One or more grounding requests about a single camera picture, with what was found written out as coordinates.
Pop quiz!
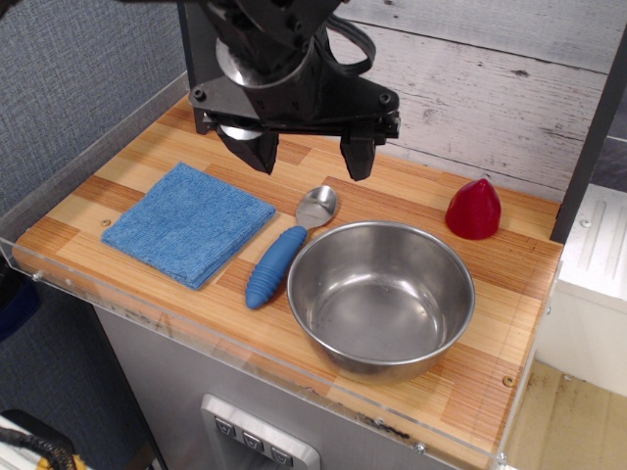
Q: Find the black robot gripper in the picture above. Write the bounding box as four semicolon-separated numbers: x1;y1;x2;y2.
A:
189;22;400;181

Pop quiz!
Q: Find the silver metal bowl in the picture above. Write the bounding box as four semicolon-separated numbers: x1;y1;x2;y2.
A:
287;221;475;385

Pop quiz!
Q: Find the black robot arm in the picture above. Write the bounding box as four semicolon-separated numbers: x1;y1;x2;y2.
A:
189;1;400;181

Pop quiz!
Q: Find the blue folded cloth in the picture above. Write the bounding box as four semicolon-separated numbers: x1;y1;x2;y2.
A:
101;163;276;290

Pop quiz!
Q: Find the red cone-shaped toy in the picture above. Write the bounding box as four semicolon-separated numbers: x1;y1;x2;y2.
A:
445;178;502;240

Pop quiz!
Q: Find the silver button control panel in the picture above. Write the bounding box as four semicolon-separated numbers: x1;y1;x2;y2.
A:
201;394;321;469

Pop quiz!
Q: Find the clear acrylic table guard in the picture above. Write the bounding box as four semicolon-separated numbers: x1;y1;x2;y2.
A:
1;77;561;469

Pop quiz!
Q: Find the white plastic cabinet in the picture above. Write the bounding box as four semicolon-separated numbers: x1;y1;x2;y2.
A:
535;184;626;396

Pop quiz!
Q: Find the yellow black object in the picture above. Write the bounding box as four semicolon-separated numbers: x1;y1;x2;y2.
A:
1;428;87;470

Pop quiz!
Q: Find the spoon with blue handle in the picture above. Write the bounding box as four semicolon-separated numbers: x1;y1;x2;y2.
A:
245;185;338;309

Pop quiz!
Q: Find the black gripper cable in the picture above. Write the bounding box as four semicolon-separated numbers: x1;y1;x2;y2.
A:
322;13;377;79

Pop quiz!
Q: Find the dark vertical corner post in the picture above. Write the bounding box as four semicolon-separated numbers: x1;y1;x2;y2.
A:
549;0;627;244

